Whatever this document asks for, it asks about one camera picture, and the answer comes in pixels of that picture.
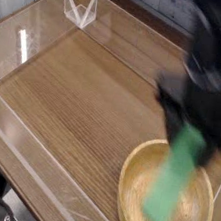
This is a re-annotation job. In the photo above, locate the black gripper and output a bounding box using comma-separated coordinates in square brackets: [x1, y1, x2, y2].
[155, 61, 221, 167]

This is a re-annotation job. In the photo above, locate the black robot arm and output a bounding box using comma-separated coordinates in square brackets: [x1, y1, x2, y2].
[155, 0, 221, 167]

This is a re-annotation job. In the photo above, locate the light wooden bowl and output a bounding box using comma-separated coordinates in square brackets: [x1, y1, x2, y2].
[117, 139, 214, 221]

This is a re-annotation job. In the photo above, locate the green rectangular block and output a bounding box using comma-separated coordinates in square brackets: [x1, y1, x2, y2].
[142, 124, 207, 221]

